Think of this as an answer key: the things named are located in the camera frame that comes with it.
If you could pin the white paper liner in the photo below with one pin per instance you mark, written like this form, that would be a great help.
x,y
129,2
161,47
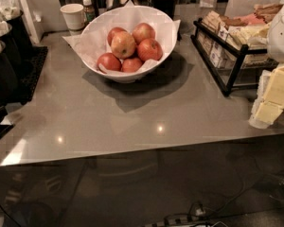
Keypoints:
x,y
94,38

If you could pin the white napkin box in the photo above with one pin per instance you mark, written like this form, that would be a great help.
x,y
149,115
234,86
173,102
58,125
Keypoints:
x,y
32,20

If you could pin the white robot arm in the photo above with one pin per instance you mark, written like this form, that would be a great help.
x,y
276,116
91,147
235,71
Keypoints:
x,y
275,39

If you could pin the white paper cup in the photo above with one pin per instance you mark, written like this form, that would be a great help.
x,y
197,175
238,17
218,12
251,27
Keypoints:
x,y
73,16

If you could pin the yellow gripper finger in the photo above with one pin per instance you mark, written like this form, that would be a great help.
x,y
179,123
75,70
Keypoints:
x,y
269,104

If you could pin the red apple front middle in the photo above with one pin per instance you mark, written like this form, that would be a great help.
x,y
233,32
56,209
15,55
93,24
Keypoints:
x,y
131,65

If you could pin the yellowish red apple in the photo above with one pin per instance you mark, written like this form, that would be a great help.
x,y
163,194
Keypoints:
x,y
123,45

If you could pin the red apple back left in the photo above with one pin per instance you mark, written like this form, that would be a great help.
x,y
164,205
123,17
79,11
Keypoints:
x,y
113,32

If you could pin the black rubber mat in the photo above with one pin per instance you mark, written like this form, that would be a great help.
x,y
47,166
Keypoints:
x,y
29,80

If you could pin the black wire condiment rack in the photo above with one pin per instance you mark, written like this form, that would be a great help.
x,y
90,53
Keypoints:
x,y
238,76

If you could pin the small brown glass bottle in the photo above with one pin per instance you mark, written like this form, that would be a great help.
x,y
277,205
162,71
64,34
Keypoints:
x,y
89,10

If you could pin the white bowl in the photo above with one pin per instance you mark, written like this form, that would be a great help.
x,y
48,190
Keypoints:
x,y
129,76

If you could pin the red apple back right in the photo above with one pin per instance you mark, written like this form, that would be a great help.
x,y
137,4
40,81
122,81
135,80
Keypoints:
x,y
143,31

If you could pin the red apple front left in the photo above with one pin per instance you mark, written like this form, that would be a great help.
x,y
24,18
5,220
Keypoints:
x,y
109,61

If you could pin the power strip with cables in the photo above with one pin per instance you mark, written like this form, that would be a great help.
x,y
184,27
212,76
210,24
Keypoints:
x,y
197,216

